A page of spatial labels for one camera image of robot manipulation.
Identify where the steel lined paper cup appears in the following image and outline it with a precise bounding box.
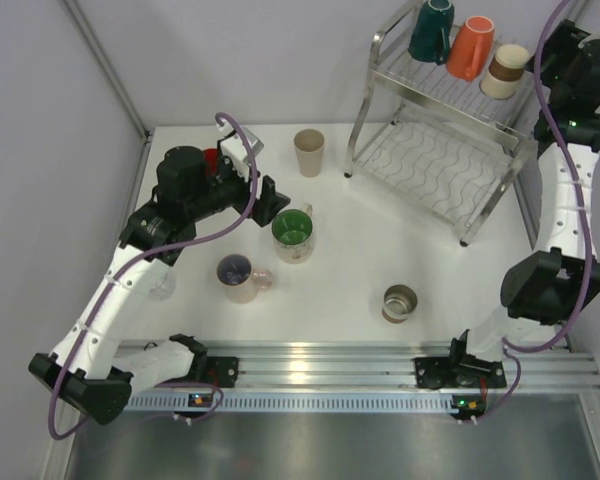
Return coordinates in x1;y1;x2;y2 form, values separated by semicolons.
382;284;418;324

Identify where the dark teal mug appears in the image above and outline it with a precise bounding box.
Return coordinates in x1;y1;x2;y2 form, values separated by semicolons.
408;0;455;65

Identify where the orange mug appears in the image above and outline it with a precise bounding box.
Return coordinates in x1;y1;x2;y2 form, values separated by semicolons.
446;16;495;82

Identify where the small brown white cup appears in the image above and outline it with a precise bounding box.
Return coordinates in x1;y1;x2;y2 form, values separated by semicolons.
480;44;531;100

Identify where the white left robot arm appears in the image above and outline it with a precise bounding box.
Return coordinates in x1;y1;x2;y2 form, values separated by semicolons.
29;146;290;425

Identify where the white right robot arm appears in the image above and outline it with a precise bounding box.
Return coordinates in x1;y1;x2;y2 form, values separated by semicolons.
414;20;600;390

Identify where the stainless steel dish rack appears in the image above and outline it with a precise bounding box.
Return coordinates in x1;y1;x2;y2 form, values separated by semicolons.
344;1;537;246

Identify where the green interior floral mug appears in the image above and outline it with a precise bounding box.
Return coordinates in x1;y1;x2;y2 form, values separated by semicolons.
271;203;315;264

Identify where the beige tumbler cup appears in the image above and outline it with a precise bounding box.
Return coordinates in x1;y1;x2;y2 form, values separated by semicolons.
293;129;325;178

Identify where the red skull mug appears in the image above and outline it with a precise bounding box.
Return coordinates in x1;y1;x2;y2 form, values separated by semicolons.
203;148;219;177

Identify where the pink purple mug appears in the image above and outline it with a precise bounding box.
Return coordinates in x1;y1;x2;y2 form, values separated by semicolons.
216;254;274;304

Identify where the clear glass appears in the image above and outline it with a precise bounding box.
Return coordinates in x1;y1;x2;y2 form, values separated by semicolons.
147;271;177;301

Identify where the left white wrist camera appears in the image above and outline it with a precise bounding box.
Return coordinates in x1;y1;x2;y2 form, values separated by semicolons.
217;125;264;182

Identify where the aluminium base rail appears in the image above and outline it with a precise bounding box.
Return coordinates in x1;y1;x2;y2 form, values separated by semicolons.
119;340;600;391

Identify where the grey slotted cable duct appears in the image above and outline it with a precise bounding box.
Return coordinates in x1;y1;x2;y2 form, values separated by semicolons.
126;391;463;413

